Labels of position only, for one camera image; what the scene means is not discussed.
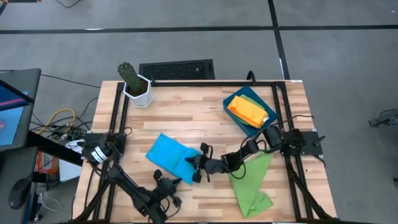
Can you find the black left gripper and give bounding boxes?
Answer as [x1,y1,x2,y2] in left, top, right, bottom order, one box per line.
[152,169,183,208]

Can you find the grey computer monitor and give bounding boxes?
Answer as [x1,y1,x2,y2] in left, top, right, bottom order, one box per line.
[0,68,42,152]

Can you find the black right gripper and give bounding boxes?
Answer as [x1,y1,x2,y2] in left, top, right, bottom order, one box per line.
[185,142,229,184]

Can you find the black floor vent grate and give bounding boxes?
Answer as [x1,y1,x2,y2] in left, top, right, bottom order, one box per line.
[139,58,215,81]

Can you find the light blue microfiber towel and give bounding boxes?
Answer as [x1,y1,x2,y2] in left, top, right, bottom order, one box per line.
[146,133,203,186]

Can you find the orange microfiber towel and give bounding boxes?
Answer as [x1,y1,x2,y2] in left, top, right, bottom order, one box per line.
[227,95,270,129]

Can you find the white box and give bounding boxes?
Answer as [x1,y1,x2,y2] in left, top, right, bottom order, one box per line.
[58,139,83,183]

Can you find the yellow cable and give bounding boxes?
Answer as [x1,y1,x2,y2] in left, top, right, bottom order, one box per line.
[37,108,76,135]

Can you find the black computer mouse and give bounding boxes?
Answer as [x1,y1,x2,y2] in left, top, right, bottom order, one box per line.
[8,177,32,210]

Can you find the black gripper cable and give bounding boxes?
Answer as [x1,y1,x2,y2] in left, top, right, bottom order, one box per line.
[228,161,247,180]
[160,198,183,222]

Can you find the dark teal fabric bin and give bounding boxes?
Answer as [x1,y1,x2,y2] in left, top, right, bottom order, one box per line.
[223,85,279,138]

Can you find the green microfiber towel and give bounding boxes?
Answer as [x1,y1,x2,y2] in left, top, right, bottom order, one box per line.
[238,94,266,126]
[228,152,274,219]

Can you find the orange cardboard box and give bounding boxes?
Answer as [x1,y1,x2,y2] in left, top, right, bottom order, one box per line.
[36,151,59,175]

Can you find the black aluminium table frame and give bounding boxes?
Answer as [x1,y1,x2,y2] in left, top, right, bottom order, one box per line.
[73,80,336,224]

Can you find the grey metal stand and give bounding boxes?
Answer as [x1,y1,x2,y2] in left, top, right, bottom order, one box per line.
[368,108,398,128]

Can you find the green cactus plant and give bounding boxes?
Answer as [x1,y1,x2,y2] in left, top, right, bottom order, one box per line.
[117,61,147,96]

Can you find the grey desk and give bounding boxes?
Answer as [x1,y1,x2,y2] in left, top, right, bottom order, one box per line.
[0,146,38,224]

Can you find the white hexagonal plant pot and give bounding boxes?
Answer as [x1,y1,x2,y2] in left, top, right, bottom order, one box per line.
[123,73,154,109]

